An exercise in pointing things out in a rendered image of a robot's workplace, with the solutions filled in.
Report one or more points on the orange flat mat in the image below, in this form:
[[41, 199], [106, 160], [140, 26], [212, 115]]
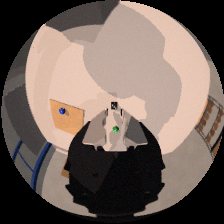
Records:
[[71, 122]]

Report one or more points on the small black die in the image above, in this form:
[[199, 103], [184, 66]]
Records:
[[114, 105]]

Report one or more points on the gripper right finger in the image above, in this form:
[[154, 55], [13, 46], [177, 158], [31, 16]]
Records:
[[136, 134]]

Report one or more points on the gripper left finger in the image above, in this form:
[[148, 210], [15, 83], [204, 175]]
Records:
[[91, 135]]

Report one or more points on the blue die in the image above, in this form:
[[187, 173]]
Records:
[[62, 111]]

